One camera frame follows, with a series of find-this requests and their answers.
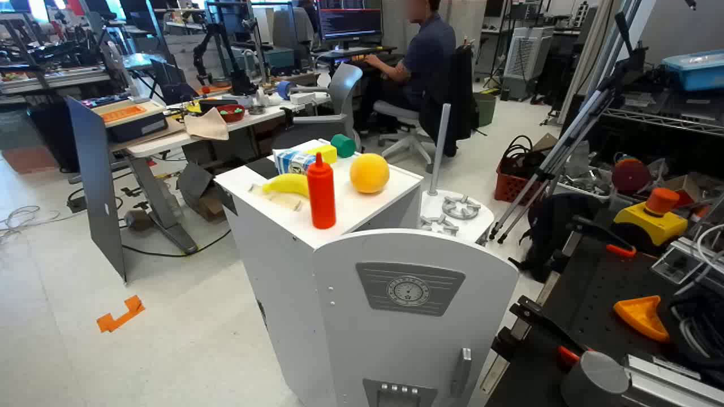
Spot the white toy fridge door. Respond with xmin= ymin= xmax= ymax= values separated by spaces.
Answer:
xmin=312 ymin=227 xmax=522 ymax=407

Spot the orange toy fruit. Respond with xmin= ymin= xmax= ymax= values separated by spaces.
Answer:
xmin=348 ymin=151 xmax=392 ymax=198

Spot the red ketchup bottle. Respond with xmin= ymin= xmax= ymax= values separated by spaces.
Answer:
xmin=306 ymin=151 xmax=340 ymax=232

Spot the green toy block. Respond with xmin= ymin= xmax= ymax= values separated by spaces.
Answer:
xmin=329 ymin=131 xmax=360 ymax=161

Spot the yellow toy block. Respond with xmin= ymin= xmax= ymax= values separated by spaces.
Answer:
xmin=303 ymin=141 xmax=340 ymax=166

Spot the yellow toy banana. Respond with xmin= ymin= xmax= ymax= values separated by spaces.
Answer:
xmin=260 ymin=173 xmax=312 ymax=201

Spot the blue white milk carton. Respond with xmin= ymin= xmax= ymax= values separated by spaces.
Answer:
xmin=271 ymin=146 xmax=320 ymax=177

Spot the grey toy faucet pole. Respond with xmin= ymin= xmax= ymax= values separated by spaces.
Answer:
xmin=426 ymin=102 xmax=452 ymax=199

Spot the white toy kitchen cabinet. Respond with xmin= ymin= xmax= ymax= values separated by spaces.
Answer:
xmin=213 ymin=139 xmax=502 ymax=407

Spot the grey empty office chair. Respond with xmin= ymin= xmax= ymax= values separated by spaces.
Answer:
xmin=289 ymin=61 xmax=367 ymax=149

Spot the office chair with black jacket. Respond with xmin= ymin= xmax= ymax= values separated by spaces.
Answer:
xmin=372 ymin=44 xmax=480 ymax=168

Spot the red bowl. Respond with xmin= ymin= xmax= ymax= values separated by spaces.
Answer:
xmin=218 ymin=100 xmax=250 ymax=124

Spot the seated person in dark shirt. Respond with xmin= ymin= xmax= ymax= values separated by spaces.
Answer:
xmin=351 ymin=0 xmax=459 ymax=141

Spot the beige cloth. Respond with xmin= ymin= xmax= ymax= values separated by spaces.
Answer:
xmin=184 ymin=106 xmax=230 ymax=146

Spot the white work desk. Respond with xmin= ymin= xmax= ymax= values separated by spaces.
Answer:
xmin=110 ymin=88 xmax=334 ymax=256

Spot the black box with orange top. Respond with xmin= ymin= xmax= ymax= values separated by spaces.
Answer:
xmin=92 ymin=97 xmax=170 ymax=148

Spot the grey standing panel board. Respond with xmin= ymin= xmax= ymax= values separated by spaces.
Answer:
xmin=66 ymin=95 xmax=130 ymax=286

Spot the dark red round object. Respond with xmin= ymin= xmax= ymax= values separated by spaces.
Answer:
xmin=609 ymin=156 xmax=655 ymax=198

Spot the grey cylinder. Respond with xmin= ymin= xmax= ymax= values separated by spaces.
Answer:
xmin=559 ymin=348 xmax=631 ymax=407

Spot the yellow emergency stop button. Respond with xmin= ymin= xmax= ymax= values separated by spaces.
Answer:
xmin=612 ymin=186 xmax=691 ymax=249

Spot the orange triangular plastic piece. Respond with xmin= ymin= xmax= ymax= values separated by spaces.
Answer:
xmin=612 ymin=295 xmax=671 ymax=347

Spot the blue plastic bin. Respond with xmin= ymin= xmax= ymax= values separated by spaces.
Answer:
xmin=660 ymin=47 xmax=724 ymax=95

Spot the red basket with black handle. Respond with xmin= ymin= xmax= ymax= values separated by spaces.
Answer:
xmin=494 ymin=134 xmax=544 ymax=203

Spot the black clamp with orange handle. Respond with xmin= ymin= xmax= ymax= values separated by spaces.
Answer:
xmin=567 ymin=216 xmax=641 ymax=263
xmin=510 ymin=295 xmax=584 ymax=371

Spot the grey camera tripod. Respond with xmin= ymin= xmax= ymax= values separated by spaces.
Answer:
xmin=485 ymin=0 xmax=651 ymax=245

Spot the orange floor bracket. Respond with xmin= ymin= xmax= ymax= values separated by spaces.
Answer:
xmin=95 ymin=295 xmax=148 ymax=334

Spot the white floor cable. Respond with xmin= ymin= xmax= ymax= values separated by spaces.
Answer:
xmin=0 ymin=201 xmax=50 ymax=237

